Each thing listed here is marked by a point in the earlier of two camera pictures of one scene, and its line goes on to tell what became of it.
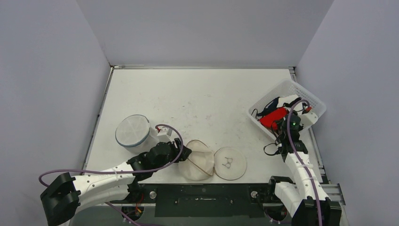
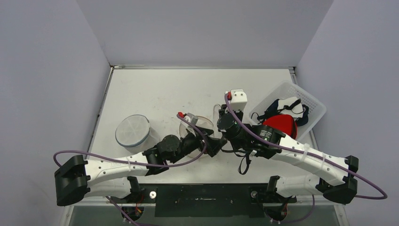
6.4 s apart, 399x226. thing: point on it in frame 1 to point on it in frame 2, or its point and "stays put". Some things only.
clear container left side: x=134 y=133 stays put
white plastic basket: x=287 y=87 stays put
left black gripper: x=177 y=149 to x=213 y=145
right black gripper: x=281 y=124 to x=225 y=112
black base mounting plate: x=204 y=200 stays put
